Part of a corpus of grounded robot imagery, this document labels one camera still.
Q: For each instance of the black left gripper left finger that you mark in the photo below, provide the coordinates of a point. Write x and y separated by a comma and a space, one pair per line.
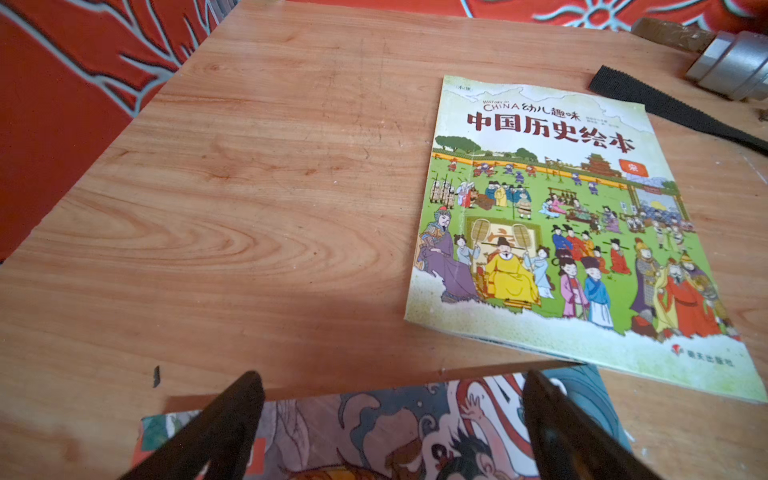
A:
218, 441

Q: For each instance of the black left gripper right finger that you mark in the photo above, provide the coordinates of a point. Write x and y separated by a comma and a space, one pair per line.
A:
567, 443

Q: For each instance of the green Chinese history picture book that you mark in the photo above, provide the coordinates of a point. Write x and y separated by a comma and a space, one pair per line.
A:
551, 222

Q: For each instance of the silver metal flashlight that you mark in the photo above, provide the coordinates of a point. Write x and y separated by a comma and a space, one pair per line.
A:
732, 65

